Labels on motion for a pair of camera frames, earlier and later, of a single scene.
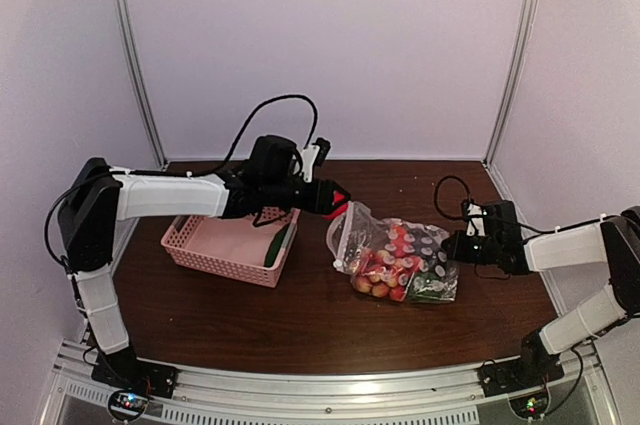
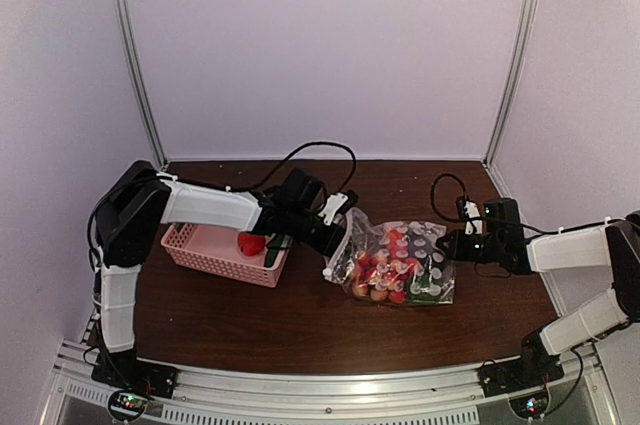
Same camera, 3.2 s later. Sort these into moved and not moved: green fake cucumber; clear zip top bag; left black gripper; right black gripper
Moved: left black gripper
Not moved: clear zip top bag; right black gripper; green fake cucumber
